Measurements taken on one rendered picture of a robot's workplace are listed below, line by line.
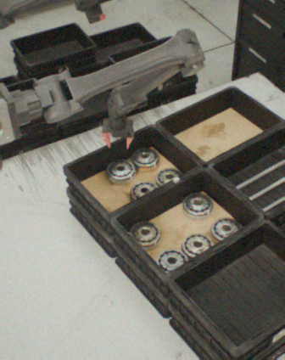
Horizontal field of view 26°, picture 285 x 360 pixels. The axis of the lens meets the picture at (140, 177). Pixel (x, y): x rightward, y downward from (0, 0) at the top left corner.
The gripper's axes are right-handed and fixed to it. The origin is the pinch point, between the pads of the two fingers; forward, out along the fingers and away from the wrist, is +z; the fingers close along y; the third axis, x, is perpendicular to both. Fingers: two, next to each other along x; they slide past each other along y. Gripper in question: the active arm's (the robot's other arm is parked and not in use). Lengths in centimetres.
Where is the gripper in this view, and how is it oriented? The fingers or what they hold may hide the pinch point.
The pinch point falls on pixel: (118, 145)
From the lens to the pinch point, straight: 214.4
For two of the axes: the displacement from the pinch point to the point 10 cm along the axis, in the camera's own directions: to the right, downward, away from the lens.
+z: 0.1, 7.1, 7.0
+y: -10.0, -0.4, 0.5
